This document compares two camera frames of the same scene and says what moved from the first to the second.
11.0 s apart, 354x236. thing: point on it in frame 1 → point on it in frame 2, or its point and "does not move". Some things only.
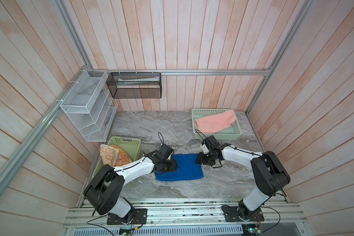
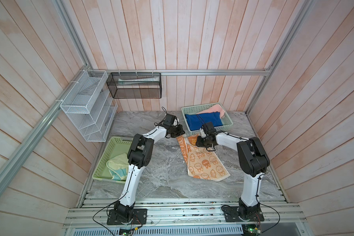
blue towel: [187, 168] → [194, 122]
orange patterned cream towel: [113, 155] → [201, 163]
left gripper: [172, 167] → [181, 131]
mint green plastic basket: [233, 132] → [226, 120]
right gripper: [200, 159] → [198, 143]
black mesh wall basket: [135, 85] does not move
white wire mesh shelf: [90, 106] does not move
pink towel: [215, 123] → [216, 108]
